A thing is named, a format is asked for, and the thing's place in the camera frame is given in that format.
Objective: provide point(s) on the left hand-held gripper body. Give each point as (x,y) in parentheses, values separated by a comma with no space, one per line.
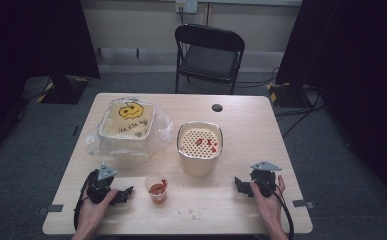
(101,188)

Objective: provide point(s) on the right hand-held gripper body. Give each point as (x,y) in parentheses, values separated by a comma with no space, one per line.
(264,181)

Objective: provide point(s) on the person's left hand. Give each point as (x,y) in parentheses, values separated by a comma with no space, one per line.
(92,211)

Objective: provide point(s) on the person's right hand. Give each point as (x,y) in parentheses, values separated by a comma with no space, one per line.
(268,208)

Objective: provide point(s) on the clear plastic cup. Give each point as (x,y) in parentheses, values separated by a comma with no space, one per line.
(157,190)

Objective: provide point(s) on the grey tape strip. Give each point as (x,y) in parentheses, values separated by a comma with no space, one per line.
(303,203)
(51,209)

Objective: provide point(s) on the cream container with perforated insert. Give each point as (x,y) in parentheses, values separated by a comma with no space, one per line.
(199,156)

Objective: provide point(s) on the red food pieces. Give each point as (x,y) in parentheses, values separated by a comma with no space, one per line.
(208,144)

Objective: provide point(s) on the small dark floor object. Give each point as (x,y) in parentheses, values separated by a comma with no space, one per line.
(75,130)

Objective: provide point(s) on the cream container with yellow lid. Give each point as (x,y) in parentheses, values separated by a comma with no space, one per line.
(127,121)

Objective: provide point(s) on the clear plastic bag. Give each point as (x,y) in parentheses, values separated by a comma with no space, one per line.
(162,128)

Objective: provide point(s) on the black stand base striped tape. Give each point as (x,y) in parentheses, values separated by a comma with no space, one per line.
(286,95)

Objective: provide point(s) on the black folding chair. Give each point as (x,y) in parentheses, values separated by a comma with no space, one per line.
(209,56)

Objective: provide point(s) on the black curtain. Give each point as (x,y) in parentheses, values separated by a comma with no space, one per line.
(21,50)
(357,66)

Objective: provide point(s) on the white wall outlet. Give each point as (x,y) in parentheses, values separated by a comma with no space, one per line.
(186,5)

